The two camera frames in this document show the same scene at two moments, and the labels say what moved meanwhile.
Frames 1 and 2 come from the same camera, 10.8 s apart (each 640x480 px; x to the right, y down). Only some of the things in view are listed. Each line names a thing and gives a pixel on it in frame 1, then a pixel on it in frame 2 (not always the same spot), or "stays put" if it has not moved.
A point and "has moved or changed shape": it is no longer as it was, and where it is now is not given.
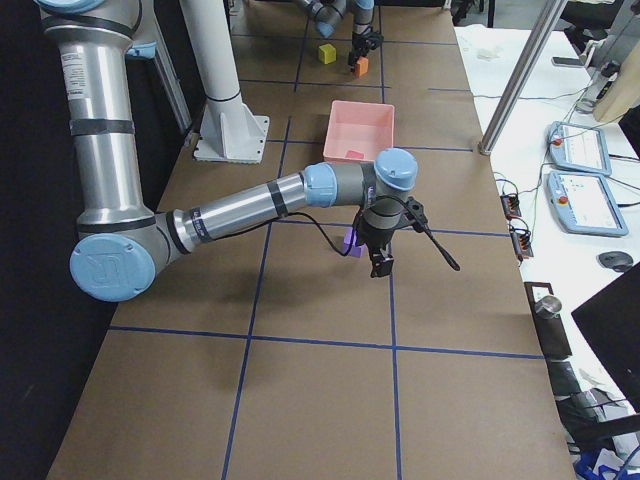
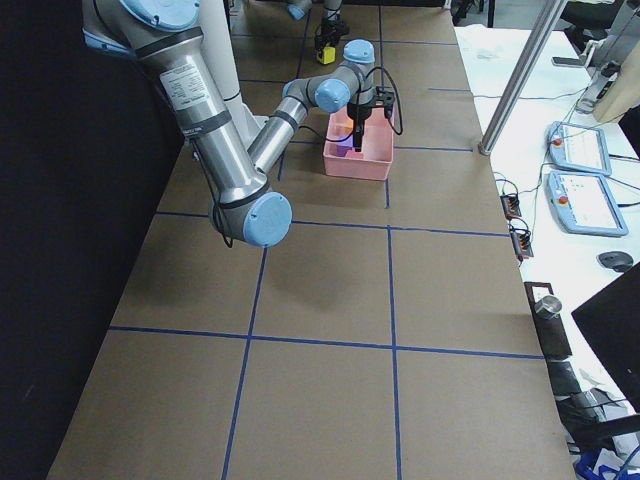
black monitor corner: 611,320 stays put
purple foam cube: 359,251 to 341,150
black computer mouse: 616,260 stays put
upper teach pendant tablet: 578,148 stays put
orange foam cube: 362,66 has moved or changed shape
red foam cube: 355,154 stays put
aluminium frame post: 524,75 stays put
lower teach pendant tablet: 584,203 stays put
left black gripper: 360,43 to 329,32
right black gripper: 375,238 to 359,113
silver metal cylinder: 548,307 stays put
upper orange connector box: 511,206 stays put
